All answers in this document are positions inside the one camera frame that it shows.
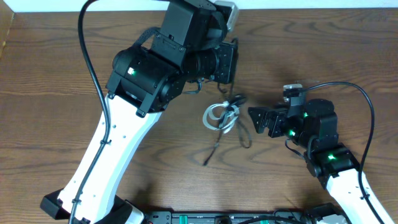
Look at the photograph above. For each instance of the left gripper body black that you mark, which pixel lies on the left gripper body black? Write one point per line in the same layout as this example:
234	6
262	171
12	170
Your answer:
227	58

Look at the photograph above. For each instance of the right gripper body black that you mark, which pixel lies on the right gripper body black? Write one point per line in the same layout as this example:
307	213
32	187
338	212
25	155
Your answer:
282	126

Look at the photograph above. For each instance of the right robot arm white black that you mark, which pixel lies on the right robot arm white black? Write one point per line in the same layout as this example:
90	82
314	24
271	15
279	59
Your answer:
312	124

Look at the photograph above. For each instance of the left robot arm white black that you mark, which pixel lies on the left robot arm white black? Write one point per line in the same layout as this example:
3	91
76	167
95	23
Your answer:
189	47

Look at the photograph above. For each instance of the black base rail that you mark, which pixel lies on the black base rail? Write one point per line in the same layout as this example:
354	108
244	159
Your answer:
322	214

